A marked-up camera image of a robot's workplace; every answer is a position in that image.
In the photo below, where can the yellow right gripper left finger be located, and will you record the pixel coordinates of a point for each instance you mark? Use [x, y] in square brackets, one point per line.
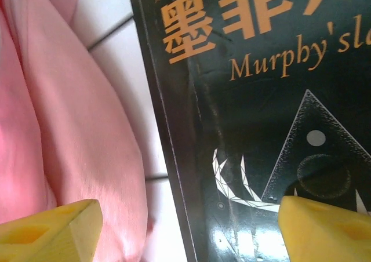
[43, 236]

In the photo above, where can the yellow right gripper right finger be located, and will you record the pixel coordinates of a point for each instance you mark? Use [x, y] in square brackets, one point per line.
[324, 233]

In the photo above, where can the pink backpack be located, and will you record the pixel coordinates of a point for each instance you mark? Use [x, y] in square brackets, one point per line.
[72, 123]

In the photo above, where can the black Murphy's law book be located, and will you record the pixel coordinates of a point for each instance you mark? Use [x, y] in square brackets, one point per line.
[261, 114]

